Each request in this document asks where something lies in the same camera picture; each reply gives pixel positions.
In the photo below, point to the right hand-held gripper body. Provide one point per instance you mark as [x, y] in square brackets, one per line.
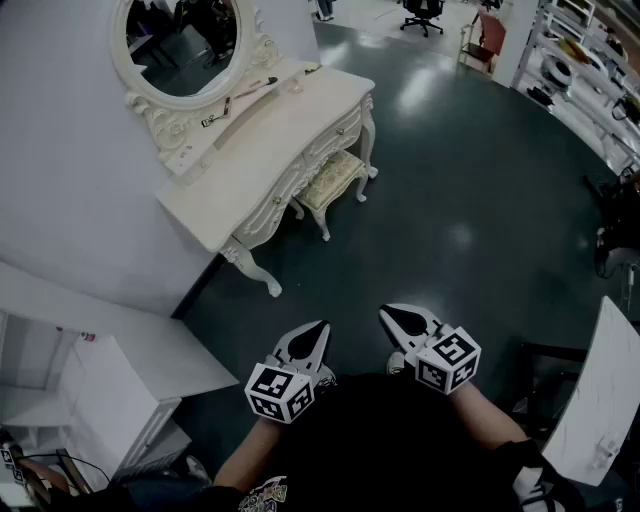
[445, 365]

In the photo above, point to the person's black shirt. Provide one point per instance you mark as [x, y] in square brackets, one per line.
[380, 440]

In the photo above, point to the white storage rack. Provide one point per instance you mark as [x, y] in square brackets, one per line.
[531, 42]

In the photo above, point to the cushioned floral stool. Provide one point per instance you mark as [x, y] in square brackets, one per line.
[332, 175]

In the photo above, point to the white ornate dressing table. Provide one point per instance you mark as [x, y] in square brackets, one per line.
[260, 145]

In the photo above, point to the white marble table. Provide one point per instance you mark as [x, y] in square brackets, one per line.
[595, 390]

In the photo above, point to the black office chair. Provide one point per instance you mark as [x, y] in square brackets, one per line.
[422, 10]

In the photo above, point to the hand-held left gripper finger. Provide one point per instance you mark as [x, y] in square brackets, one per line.
[324, 355]
[284, 348]

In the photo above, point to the person's white sneaker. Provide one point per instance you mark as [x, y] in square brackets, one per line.
[327, 377]
[395, 361]

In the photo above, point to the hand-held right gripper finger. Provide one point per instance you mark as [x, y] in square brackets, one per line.
[429, 320]
[398, 341]

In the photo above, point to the small glass dish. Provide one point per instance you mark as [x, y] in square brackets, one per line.
[293, 86]

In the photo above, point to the red chair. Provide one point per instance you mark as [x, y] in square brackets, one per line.
[492, 32]

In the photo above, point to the white shelving cabinet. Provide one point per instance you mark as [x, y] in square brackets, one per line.
[115, 380]

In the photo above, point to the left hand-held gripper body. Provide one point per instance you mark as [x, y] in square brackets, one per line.
[270, 395]

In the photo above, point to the person's left white sneaker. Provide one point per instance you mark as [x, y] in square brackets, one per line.
[327, 377]

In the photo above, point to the black eyelash curler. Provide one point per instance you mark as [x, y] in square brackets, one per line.
[210, 121]

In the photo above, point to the oval white-framed mirror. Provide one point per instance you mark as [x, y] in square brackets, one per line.
[180, 50]

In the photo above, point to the white round device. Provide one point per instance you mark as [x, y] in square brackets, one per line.
[556, 70]

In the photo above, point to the person's right white sneaker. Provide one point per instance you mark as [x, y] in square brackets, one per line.
[395, 361]

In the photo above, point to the small yellow-black trinket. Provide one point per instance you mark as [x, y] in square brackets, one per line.
[312, 68]

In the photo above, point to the black equipment pile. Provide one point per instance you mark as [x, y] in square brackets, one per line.
[625, 215]

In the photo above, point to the person's right forearm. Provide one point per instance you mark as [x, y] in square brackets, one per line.
[492, 415]

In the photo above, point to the person's left forearm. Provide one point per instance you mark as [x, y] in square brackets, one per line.
[245, 450]

